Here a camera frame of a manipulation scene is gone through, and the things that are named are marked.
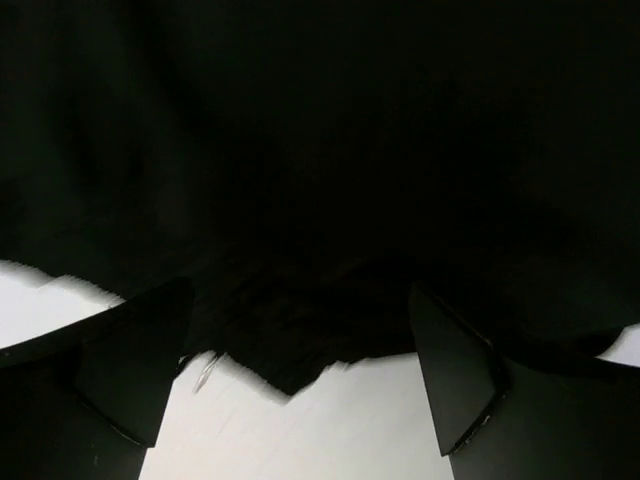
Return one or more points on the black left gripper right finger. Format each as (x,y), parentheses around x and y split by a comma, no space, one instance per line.
(504,407)

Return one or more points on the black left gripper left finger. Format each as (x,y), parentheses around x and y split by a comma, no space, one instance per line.
(86,402)

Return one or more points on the black trousers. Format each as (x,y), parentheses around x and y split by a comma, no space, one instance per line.
(305,162)

